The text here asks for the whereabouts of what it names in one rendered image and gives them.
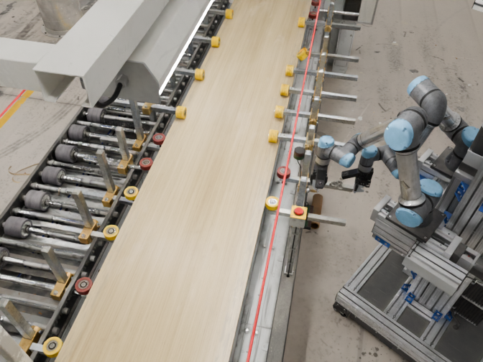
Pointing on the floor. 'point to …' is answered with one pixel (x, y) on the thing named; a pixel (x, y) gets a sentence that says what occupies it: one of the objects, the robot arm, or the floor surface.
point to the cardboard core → (316, 209)
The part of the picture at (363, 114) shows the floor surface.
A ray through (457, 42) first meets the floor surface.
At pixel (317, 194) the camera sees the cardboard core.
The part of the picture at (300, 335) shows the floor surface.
